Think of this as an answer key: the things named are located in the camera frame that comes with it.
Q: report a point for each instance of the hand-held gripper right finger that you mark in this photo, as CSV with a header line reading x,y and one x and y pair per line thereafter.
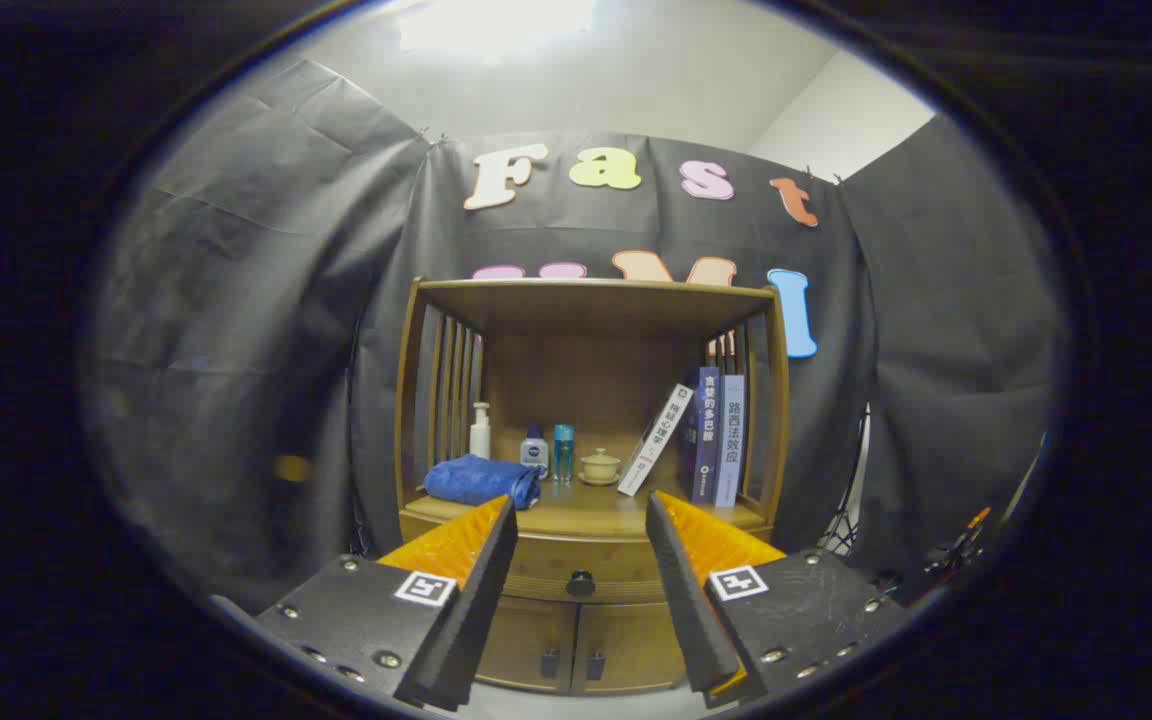
x,y
686,600

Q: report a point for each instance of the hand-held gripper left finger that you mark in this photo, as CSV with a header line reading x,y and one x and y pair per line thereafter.
x,y
471,610

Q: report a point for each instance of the wooden drawer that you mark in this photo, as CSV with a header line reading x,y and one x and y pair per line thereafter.
x,y
576,555

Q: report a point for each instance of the wooden cabinet door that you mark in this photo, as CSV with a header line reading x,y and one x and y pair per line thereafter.
x,y
631,645
526,640

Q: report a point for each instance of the wooden countertop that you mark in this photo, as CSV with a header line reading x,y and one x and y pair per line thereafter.
x,y
586,505

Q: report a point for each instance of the wooden cabinet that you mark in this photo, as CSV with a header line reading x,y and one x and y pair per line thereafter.
x,y
586,370

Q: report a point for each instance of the blue folded towel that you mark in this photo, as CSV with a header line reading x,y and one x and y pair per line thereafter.
x,y
481,480

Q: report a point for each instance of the beige lidded teacup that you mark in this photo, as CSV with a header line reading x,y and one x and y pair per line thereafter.
x,y
600,466

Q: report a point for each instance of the white book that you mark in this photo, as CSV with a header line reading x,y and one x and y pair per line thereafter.
x,y
654,442

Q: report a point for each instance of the dark blue book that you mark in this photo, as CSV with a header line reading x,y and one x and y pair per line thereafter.
x,y
706,435

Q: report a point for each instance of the pale lavender book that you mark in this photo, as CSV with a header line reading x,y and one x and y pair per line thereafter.
x,y
731,440

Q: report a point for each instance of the white bottle with blue cap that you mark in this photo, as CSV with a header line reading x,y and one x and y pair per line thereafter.
x,y
534,452

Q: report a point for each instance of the white pump bottle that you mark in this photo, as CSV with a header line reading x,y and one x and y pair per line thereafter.
x,y
480,438

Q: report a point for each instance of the clear blue bottle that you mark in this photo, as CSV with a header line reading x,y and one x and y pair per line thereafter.
x,y
564,455

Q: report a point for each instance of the black and orange device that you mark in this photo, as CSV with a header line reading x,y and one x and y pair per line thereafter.
x,y
961,548

